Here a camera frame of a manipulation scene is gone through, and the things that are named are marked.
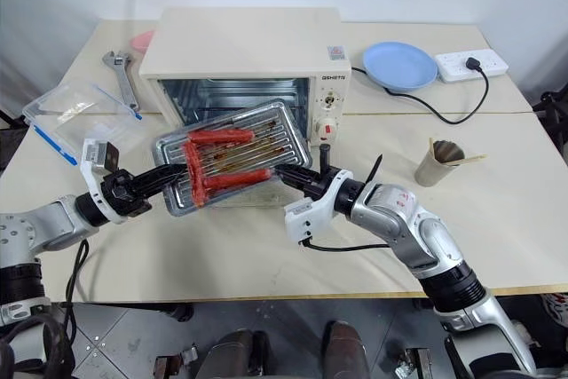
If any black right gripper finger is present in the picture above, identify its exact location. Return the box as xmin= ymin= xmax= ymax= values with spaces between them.
xmin=274 ymin=164 xmax=319 ymax=182
xmin=279 ymin=174 xmax=312 ymax=196

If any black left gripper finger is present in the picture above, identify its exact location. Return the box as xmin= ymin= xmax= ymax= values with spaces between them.
xmin=132 ymin=164 xmax=190 ymax=186
xmin=138 ymin=176 xmax=181 ymax=198

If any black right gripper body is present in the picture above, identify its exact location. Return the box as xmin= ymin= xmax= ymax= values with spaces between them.
xmin=303 ymin=144 xmax=341 ymax=201

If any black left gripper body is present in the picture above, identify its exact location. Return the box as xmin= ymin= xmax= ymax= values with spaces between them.
xmin=100 ymin=169 xmax=154 ymax=220

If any silver ridged baking tray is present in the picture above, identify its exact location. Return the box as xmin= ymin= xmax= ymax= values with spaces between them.
xmin=153 ymin=100 xmax=312 ymax=218

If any red sausage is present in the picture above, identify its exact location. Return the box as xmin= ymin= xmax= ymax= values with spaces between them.
xmin=187 ymin=127 xmax=255 ymax=146
xmin=183 ymin=142 xmax=209 ymax=209
xmin=201 ymin=168 xmax=273 ymax=190

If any cream toaster oven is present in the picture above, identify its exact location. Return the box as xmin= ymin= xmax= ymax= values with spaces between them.
xmin=138 ymin=6 xmax=354 ymax=148

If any clear plastic zip bag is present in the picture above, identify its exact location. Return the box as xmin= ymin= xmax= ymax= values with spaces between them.
xmin=21 ymin=81 xmax=144 ymax=166

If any silver adjustable wrench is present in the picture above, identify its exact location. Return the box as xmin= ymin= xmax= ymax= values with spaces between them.
xmin=101 ymin=50 xmax=140 ymax=112

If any small clear plastic bag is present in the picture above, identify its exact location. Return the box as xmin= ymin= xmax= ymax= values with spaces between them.
xmin=56 ymin=93 xmax=99 ymax=123

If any steel cup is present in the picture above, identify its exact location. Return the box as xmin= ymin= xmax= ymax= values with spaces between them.
xmin=414 ymin=138 xmax=467 ymax=188

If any black table leg foot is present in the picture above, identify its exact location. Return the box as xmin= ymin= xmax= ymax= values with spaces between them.
xmin=165 ymin=303 xmax=195 ymax=324

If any blue plate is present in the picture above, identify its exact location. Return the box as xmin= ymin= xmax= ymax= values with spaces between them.
xmin=362 ymin=41 xmax=439 ymax=92

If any wooden stick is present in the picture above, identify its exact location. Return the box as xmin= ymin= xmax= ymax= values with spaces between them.
xmin=446 ymin=153 xmax=489 ymax=167

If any dark brown rounded shape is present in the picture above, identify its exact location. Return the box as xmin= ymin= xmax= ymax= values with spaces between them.
xmin=320 ymin=320 xmax=370 ymax=379
xmin=211 ymin=328 xmax=270 ymax=379

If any white power strip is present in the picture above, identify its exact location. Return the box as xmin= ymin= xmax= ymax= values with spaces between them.
xmin=433 ymin=48 xmax=509 ymax=84

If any red and white printed object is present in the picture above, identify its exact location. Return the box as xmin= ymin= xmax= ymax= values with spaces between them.
xmin=540 ymin=291 xmax=568 ymax=325

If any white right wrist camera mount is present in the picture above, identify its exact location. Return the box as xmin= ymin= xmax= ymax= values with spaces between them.
xmin=283 ymin=169 xmax=355 ymax=243

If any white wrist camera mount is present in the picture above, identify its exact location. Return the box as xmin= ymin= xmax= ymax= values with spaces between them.
xmin=283 ymin=169 xmax=355 ymax=243
xmin=78 ymin=138 xmax=134 ymax=225

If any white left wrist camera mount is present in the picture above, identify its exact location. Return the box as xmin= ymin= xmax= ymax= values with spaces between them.
xmin=78 ymin=138 xmax=134 ymax=225

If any black cable tie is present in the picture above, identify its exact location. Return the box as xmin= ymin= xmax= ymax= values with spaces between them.
xmin=365 ymin=153 xmax=384 ymax=186

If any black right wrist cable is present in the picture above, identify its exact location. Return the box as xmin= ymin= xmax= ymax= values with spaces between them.
xmin=300 ymin=238 xmax=392 ymax=253

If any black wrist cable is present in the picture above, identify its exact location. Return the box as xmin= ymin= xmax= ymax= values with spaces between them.
xmin=64 ymin=239 xmax=91 ymax=353
xmin=300 ymin=238 xmax=392 ymax=253

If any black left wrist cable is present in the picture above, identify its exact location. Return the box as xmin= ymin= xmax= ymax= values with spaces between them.
xmin=64 ymin=239 xmax=91 ymax=353

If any black plug and power cable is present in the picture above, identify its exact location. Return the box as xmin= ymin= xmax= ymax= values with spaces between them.
xmin=352 ymin=56 xmax=491 ymax=125

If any black metal frame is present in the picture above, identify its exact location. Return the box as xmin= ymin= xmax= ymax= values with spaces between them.
xmin=531 ymin=89 xmax=568 ymax=150

